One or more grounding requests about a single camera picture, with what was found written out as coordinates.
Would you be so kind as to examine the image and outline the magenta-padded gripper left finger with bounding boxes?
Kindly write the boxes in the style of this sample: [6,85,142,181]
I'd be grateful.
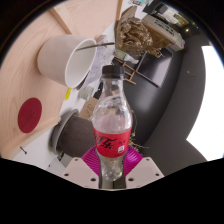
[62,145,101,190]

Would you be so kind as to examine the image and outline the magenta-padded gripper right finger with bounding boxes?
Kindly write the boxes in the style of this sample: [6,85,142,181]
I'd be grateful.
[123,144,165,190]

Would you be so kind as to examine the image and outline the clear red-label drink bottle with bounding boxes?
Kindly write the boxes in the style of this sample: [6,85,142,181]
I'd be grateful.
[91,64,134,183]

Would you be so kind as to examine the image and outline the grey plant pot saucer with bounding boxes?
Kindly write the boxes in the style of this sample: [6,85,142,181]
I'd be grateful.
[50,109,80,156]

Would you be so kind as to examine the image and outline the cardboard box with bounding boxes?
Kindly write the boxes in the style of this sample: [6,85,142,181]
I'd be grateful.
[79,96,99,120]

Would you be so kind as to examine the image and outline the flat round red coaster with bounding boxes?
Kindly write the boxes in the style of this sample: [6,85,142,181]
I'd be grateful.
[17,97,43,134]

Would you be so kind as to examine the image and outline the small yellow flat item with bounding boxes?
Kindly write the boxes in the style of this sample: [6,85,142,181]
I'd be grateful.
[64,87,73,101]

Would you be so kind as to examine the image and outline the small white cup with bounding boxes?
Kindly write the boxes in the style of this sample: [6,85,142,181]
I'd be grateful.
[78,85,96,101]

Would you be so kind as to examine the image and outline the wooden easel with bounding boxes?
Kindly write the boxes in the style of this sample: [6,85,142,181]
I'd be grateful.
[113,56,138,85]

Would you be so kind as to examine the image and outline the tan canvas table mat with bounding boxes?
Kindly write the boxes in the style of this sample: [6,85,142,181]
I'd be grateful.
[0,0,124,159]

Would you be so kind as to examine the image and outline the white ceramic mug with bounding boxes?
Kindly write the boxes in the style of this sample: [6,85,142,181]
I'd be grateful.
[36,34,98,89]

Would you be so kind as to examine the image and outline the metal stirrer in mug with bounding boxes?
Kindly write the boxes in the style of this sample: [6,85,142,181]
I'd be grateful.
[74,41,116,52]

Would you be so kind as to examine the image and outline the dark grey stacked boxes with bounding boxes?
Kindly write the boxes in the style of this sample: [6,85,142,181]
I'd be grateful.
[141,3,186,51]

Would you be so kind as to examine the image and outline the black wall screen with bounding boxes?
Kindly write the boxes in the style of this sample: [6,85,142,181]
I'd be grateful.
[134,49,173,88]

